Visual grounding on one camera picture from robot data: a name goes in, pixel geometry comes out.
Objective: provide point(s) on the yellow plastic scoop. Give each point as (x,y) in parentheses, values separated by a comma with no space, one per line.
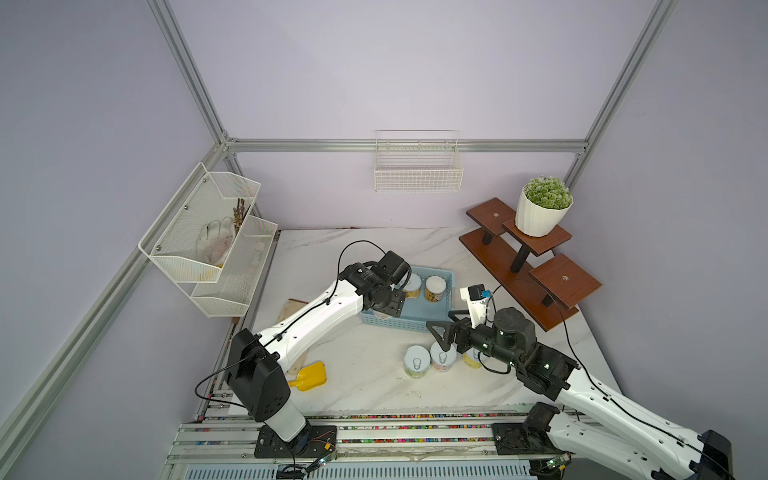
(310,377)

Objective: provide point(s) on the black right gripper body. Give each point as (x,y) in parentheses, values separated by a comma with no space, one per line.
(483,338)

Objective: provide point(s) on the white pot green plant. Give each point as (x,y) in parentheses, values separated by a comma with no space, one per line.
(543,203)

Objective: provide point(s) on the aluminium frame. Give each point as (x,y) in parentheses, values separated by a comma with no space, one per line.
(106,106)

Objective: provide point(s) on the yellow tall can white lid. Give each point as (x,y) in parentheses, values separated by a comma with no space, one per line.
(435,288)

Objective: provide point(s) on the white mesh two-tier rack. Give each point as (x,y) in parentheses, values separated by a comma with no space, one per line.
(170,243)

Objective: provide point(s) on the pink label can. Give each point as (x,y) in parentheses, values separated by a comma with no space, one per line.
(442,360)

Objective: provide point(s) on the yellow can end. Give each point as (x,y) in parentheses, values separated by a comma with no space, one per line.
(471,358)

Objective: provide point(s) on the beige work glove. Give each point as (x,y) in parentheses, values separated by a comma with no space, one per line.
(291,307)

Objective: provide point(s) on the yellow label can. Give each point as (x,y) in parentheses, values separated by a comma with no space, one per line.
(412,287)

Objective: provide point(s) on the white wire wall basket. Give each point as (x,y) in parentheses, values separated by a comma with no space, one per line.
(417,161)

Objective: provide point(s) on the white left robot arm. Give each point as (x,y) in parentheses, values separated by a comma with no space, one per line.
(257,363)

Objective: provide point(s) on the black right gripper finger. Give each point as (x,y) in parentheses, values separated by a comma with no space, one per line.
(444,333)
(460,316)

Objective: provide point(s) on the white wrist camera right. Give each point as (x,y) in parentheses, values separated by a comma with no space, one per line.
(476,298)

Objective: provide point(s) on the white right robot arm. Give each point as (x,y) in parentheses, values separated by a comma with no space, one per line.
(583,415)

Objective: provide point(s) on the green label can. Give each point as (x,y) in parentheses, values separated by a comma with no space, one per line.
(416,361)

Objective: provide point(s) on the brown wooden tiered stand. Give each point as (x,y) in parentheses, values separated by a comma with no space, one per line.
(548,293)

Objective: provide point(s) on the light blue plastic basket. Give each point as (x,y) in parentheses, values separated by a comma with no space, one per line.
(418,311)

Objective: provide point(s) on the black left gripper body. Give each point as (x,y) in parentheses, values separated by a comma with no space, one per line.
(392,304)

